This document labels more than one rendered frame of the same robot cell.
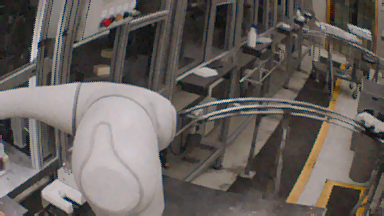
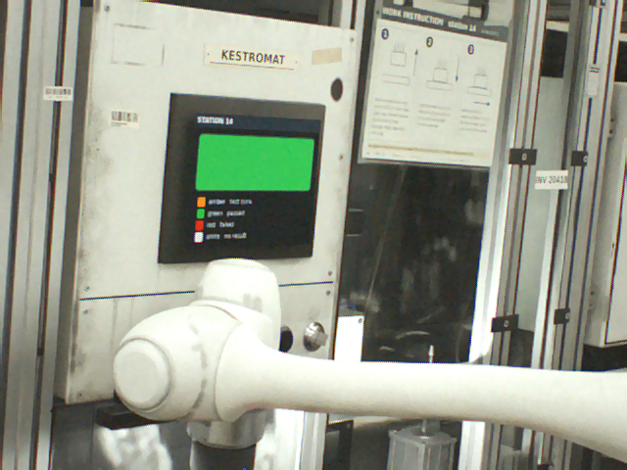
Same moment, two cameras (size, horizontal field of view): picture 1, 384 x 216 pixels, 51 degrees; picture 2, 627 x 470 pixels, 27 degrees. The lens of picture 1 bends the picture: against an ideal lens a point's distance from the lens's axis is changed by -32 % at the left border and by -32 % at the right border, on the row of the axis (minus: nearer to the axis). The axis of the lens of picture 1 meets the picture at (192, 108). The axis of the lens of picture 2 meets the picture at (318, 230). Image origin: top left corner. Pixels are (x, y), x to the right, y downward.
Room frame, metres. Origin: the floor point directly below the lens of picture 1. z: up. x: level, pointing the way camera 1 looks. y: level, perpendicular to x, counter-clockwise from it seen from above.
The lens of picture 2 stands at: (-0.50, 0.00, 1.76)
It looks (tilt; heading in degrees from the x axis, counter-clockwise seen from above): 6 degrees down; 24
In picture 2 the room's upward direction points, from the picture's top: 5 degrees clockwise
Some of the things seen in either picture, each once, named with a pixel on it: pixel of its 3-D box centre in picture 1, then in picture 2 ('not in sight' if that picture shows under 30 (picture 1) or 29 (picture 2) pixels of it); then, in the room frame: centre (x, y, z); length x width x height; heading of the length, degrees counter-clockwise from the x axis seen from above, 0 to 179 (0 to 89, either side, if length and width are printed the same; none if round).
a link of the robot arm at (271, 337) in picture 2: not in sight; (230, 327); (0.81, 0.68, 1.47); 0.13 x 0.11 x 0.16; 5
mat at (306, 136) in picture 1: (316, 103); not in sight; (5.53, -1.43, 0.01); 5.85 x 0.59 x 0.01; 160
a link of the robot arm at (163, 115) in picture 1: (121, 120); not in sight; (0.86, 0.11, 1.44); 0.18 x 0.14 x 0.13; 95
